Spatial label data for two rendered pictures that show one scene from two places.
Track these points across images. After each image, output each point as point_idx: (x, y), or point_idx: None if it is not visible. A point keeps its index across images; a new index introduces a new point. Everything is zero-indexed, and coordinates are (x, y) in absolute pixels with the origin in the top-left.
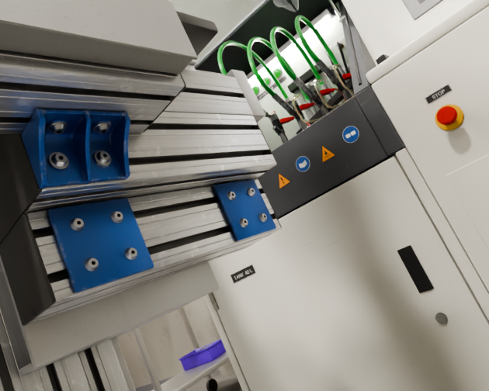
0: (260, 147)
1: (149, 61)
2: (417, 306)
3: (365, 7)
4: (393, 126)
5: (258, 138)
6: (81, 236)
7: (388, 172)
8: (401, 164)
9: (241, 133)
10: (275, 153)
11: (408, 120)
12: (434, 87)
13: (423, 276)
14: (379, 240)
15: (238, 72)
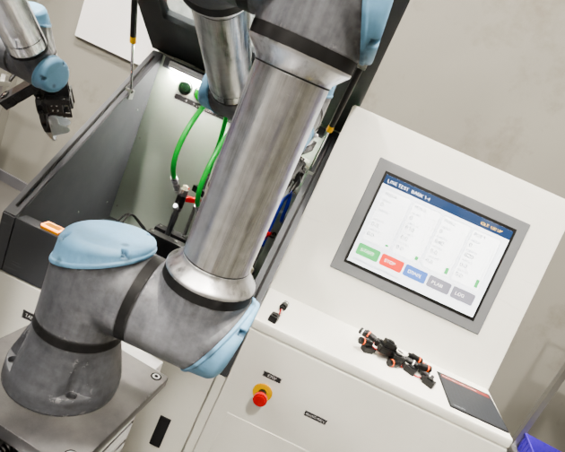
0: (120, 443)
1: None
2: (141, 446)
3: (323, 211)
4: (233, 361)
5: (125, 434)
6: None
7: (203, 378)
8: (213, 383)
9: (114, 443)
10: None
11: (244, 369)
12: (274, 371)
13: (160, 438)
14: (157, 401)
15: (158, 369)
